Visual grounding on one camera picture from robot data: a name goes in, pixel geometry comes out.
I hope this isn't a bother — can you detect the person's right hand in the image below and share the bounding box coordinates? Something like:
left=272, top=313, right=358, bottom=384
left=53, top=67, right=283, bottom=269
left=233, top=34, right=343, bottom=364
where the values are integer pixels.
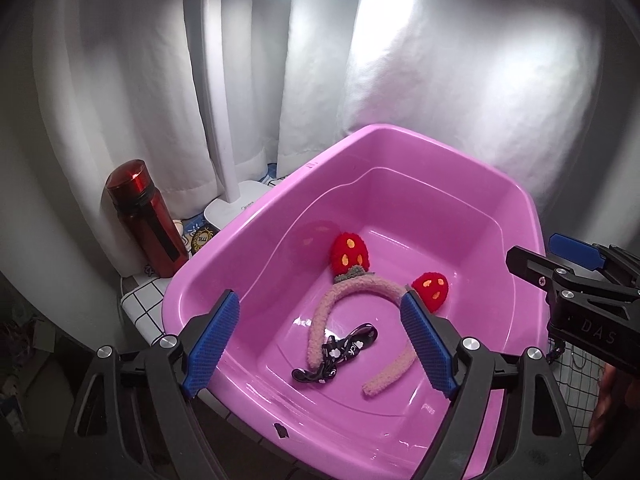
left=587, top=364, right=628, bottom=444

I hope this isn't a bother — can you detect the white grid tablecloth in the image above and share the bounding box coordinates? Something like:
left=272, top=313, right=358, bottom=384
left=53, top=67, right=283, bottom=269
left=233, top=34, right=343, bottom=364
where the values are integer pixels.
left=119, top=274, right=170, bottom=344

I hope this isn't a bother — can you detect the pink plastic tub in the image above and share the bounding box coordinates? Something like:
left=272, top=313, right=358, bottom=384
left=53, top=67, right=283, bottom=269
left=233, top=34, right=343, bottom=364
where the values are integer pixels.
left=162, top=125, right=549, bottom=479

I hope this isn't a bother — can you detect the pink fuzzy strawberry headband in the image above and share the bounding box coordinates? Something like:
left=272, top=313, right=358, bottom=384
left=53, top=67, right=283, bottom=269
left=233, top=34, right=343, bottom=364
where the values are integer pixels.
left=304, top=231, right=450, bottom=398

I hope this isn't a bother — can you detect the colourful sticker item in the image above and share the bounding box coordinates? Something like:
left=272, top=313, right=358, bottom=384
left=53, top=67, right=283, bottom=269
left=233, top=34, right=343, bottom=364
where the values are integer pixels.
left=174, top=214, right=219, bottom=256

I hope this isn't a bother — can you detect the white curtain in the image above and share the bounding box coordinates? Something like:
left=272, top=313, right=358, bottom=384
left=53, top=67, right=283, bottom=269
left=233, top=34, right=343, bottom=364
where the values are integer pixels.
left=30, top=0, right=639, bottom=276

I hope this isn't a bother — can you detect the black patterned hair clip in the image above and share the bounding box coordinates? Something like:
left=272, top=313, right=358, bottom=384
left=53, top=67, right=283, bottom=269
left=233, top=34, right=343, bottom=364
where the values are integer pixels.
left=292, top=323, right=378, bottom=384

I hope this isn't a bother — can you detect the red metal water bottle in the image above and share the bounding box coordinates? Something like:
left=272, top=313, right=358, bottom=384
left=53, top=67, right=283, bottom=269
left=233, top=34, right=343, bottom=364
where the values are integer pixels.
left=105, top=159, right=189, bottom=278

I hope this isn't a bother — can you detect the white desk lamp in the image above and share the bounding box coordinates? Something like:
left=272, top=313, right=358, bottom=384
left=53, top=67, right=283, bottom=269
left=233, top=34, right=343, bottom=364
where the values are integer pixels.
left=182, top=0, right=352, bottom=233

